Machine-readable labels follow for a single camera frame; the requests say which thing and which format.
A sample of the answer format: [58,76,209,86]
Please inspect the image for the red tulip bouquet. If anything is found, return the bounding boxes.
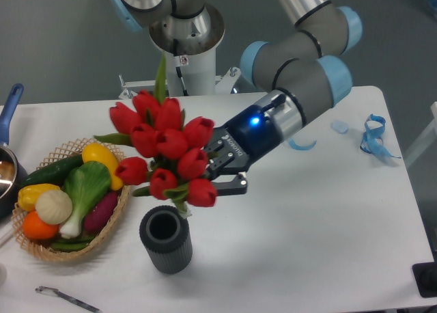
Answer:
[96,58,218,218]

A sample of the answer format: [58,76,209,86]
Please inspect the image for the orange fruit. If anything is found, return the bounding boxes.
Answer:
[22,211,59,241]

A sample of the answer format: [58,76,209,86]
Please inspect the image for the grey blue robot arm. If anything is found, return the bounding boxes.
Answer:
[110,0,363,195]

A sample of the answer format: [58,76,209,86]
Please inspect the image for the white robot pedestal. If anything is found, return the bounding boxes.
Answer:
[117,46,244,100]

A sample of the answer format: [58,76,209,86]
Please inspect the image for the green cucumber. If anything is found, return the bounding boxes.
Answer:
[21,155,83,187]

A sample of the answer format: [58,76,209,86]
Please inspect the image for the woven wicker basket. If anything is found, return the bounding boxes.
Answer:
[11,139,130,262]

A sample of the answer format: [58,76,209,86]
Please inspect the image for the blue ribbon strip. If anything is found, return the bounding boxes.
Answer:
[287,138,317,151]

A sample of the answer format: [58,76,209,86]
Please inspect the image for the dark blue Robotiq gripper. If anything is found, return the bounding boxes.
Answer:
[203,104,283,196]

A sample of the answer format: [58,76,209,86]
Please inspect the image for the green pea pods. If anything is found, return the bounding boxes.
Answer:
[49,236,94,252]

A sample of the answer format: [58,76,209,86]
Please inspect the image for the black device at edge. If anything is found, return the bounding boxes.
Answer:
[412,262,436,298]

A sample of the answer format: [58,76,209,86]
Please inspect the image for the blue handled saucepan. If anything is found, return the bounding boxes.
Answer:
[1,83,27,219]

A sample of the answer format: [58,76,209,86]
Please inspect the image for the yellow bell pepper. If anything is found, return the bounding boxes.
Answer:
[17,183,61,212]

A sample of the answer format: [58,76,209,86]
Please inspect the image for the yellow squash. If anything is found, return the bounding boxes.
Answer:
[81,142,124,191]

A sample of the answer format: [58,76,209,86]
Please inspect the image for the small translucent cap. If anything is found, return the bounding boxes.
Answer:
[330,120,349,134]

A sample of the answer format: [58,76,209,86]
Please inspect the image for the dark grey ribbed vase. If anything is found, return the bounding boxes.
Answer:
[139,206,193,275]

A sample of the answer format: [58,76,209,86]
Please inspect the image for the purple sweet potato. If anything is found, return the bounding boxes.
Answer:
[83,191,118,234]

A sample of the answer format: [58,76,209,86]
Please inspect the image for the green bok choy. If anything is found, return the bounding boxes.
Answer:
[59,161,111,239]

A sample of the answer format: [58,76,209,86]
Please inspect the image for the blue ribbon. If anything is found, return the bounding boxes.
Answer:
[359,113,401,161]

